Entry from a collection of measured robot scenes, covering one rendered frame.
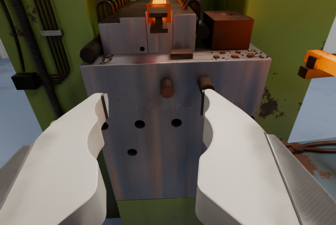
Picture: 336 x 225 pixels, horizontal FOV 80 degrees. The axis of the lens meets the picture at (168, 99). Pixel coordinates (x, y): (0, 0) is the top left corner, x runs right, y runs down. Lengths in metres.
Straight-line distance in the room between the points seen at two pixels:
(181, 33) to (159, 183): 0.42
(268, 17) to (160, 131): 0.42
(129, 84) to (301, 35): 0.51
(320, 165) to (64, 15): 0.75
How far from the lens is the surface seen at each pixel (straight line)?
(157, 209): 0.75
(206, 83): 0.39
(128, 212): 0.77
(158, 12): 0.34
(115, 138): 0.52
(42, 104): 0.79
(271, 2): 0.65
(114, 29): 0.45
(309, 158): 0.65
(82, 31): 0.63
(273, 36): 0.67
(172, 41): 0.45
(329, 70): 0.46
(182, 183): 0.64
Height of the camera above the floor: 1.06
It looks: 31 degrees down
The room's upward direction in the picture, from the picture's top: 2 degrees counter-clockwise
